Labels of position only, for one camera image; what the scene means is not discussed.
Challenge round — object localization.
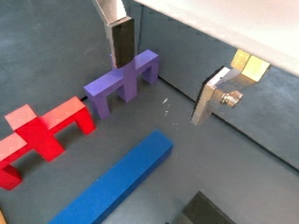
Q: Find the red notched block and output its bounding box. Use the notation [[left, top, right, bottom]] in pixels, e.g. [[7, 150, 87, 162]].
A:
[[0, 96, 97, 190]]

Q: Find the blue long bar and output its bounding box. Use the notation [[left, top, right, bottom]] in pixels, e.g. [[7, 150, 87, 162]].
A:
[[50, 129, 174, 224]]

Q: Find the yellow slotted board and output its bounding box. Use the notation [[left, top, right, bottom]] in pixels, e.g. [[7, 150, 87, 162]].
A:
[[0, 210, 7, 224]]

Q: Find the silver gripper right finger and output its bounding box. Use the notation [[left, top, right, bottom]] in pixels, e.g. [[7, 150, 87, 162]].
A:
[[191, 49, 271, 125]]

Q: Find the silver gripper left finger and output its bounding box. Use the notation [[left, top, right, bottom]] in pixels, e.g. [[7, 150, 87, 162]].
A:
[[93, 0, 135, 68]]

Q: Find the purple notched block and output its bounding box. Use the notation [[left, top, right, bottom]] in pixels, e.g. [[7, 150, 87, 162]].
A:
[[85, 50, 159, 119]]

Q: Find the black notched block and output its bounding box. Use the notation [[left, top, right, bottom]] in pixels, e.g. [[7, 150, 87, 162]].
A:
[[173, 192, 237, 224]]

